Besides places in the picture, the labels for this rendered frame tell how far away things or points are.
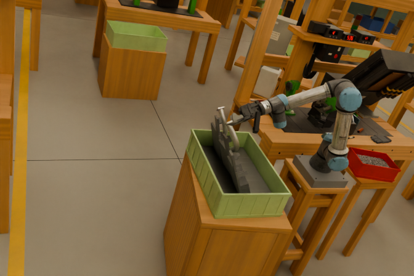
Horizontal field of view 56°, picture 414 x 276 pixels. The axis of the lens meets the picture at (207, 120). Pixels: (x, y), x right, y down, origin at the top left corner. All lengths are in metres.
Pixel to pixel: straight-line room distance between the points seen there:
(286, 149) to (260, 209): 0.77
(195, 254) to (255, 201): 0.44
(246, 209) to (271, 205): 0.15
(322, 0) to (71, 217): 2.46
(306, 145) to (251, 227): 0.98
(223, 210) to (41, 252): 1.32
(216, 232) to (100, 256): 1.01
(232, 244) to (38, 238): 1.37
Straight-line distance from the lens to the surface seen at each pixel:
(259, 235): 2.21
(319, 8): 3.18
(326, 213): 2.77
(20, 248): 2.89
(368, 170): 2.98
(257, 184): 2.34
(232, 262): 2.32
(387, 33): 9.19
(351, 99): 2.21
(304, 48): 3.24
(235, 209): 2.09
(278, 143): 2.75
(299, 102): 2.32
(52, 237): 2.94
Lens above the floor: 2.16
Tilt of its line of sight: 28 degrees down
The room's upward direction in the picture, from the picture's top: 16 degrees clockwise
